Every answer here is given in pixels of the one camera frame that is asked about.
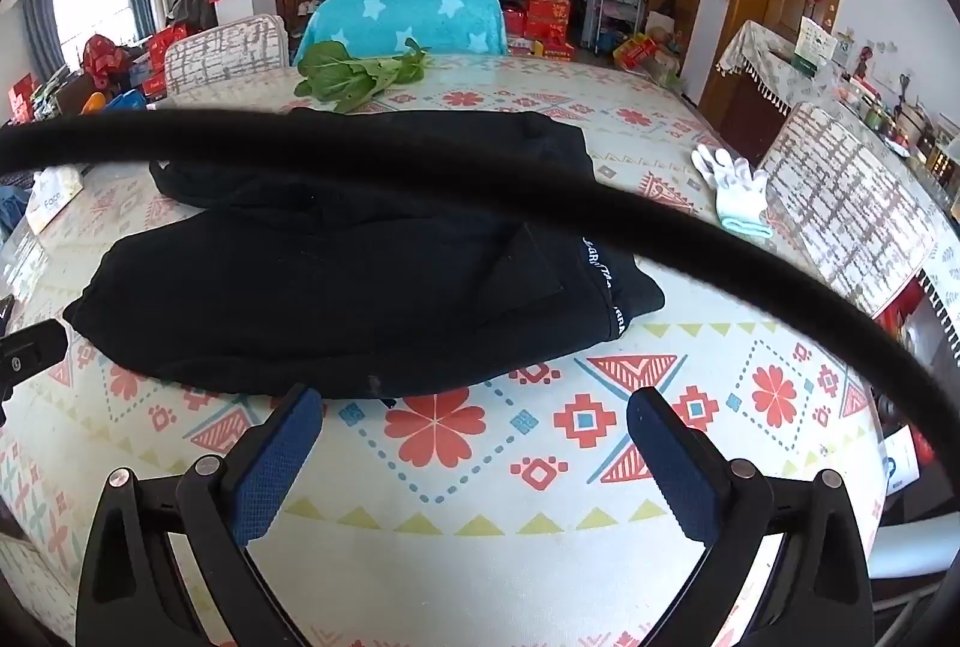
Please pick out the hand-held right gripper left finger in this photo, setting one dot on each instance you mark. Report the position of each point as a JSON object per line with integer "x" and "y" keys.
{"x": 274, "y": 467}

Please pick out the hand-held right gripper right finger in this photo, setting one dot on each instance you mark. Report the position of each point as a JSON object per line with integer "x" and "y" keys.
{"x": 675, "y": 467}

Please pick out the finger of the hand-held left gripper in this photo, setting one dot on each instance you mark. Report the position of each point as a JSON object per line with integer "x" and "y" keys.
{"x": 30, "y": 351}

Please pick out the black pants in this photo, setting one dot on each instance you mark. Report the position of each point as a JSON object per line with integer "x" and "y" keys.
{"x": 337, "y": 287}

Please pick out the white tissue pack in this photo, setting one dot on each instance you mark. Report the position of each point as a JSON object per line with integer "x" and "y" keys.
{"x": 52, "y": 201}

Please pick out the patterned tablecloth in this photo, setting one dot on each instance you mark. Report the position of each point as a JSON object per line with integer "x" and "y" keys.
{"x": 480, "y": 467}

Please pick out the orange plastic item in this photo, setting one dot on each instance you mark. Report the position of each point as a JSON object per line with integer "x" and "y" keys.
{"x": 92, "y": 103}

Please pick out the white glove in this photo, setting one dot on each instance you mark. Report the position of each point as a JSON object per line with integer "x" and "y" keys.
{"x": 731, "y": 189}

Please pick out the curtained window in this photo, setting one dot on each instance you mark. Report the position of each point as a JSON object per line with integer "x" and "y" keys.
{"x": 94, "y": 9}

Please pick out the side table with fringed cloth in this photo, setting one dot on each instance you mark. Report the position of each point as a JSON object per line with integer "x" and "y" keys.
{"x": 757, "y": 84}

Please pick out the green leafy vegetable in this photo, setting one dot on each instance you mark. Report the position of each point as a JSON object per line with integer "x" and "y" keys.
{"x": 352, "y": 73}

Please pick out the green desk calendar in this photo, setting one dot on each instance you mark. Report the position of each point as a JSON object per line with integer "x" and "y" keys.
{"x": 816, "y": 43}

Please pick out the white rolling cart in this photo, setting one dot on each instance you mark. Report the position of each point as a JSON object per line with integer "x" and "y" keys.
{"x": 619, "y": 9}

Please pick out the blue star blanket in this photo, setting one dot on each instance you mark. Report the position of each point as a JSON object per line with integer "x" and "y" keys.
{"x": 420, "y": 17}

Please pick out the stack of red gift boxes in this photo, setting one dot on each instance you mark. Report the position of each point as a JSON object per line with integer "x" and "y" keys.
{"x": 544, "y": 9}

